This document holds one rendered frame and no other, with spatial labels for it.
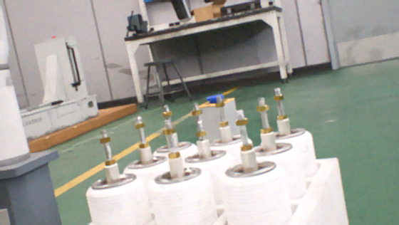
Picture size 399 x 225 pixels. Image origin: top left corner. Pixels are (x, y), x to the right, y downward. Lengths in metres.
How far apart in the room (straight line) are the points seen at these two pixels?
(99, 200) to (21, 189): 0.20
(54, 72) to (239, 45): 2.34
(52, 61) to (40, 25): 2.41
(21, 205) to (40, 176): 0.07
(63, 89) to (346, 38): 3.05
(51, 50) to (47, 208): 3.47
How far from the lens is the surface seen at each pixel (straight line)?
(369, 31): 5.72
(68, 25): 6.57
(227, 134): 0.99
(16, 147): 0.99
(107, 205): 0.81
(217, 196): 0.86
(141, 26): 5.37
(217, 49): 5.88
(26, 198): 0.97
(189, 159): 0.88
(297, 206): 0.79
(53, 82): 4.32
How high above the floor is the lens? 0.43
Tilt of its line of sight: 6 degrees down
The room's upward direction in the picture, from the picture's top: 11 degrees counter-clockwise
